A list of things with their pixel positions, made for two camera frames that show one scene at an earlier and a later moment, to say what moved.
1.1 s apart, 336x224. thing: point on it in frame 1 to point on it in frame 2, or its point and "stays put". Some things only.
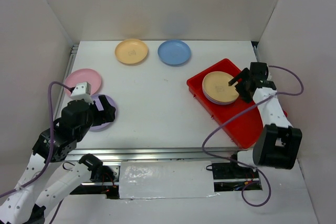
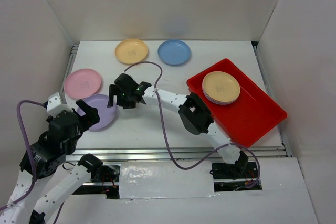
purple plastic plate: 212,101 stays put
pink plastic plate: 82,75 stays put
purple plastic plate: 109,100 stays put
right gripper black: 244,75 to 115,90
